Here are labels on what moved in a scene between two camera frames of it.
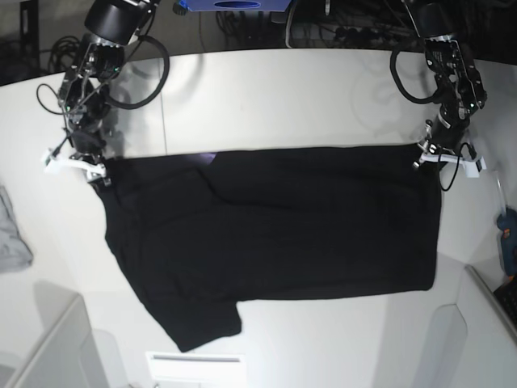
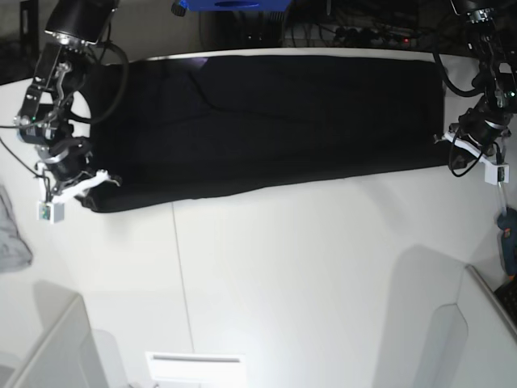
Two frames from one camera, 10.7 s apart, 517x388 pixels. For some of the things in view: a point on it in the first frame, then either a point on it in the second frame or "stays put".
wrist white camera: (471, 169) -> (495, 174)
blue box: (236, 6) stays put
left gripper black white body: (444, 142) -> (480, 132)
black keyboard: (507, 295) stays put
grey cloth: (14, 253) stays put
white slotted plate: (197, 366) stays put
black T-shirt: (193, 235) -> (199, 128)
